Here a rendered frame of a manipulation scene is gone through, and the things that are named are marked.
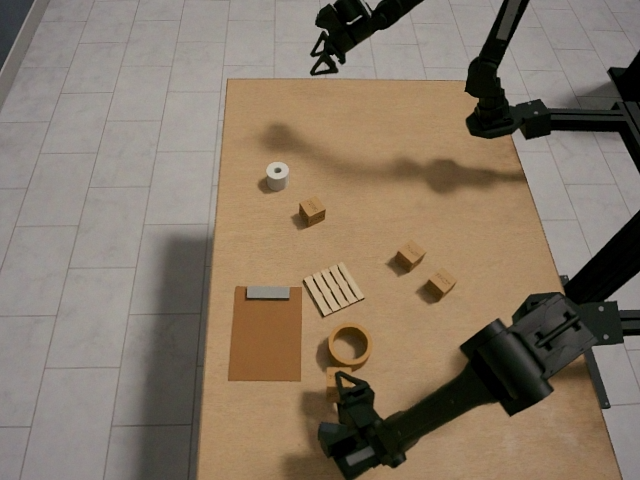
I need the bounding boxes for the brown clipboard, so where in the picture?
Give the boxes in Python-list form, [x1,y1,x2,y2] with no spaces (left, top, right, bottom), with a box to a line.
[229,286,302,381]

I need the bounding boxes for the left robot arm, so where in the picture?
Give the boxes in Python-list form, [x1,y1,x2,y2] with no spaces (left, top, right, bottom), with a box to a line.
[319,293,598,480]

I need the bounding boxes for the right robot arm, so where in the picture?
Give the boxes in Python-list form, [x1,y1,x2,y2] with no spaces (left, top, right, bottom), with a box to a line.
[315,0,530,131]

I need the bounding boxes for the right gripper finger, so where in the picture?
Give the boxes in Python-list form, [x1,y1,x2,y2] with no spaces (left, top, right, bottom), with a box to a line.
[310,52,339,76]
[310,30,329,57]

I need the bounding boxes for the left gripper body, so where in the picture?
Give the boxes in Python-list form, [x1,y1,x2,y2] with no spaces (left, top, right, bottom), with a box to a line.
[341,384,382,425]

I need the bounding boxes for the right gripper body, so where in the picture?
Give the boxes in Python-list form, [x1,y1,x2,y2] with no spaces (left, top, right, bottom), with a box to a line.
[324,25,359,67]

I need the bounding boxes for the small square wooden pallet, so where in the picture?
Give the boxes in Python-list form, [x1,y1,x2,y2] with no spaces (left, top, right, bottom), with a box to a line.
[304,262,365,318]

